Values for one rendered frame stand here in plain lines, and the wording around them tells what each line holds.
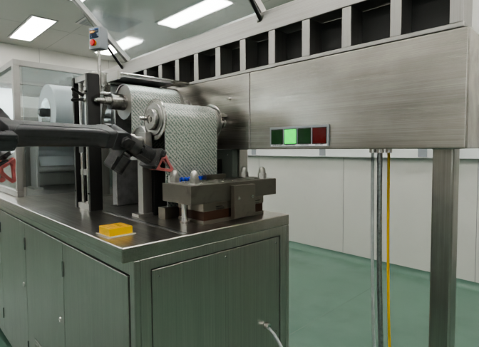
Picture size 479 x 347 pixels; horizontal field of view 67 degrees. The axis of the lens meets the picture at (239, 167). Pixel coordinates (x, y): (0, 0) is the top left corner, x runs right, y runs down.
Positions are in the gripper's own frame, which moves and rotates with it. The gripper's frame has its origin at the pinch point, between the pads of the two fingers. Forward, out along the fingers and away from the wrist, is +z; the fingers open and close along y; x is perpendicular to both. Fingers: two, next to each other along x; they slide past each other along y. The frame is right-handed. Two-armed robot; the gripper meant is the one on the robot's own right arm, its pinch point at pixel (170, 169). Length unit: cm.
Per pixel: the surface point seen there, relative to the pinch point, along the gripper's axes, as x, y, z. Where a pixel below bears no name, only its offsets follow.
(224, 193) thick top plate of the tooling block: -2.7, 20.0, 10.7
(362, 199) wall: 94, -62, 250
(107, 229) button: -27.3, 12.4, -17.6
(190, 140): 13.2, 0.3, 2.6
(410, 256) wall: 53, -15, 274
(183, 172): 1.4, 0.3, 5.5
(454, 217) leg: 12, 77, 49
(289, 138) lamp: 24.1, 29.9, 20.6
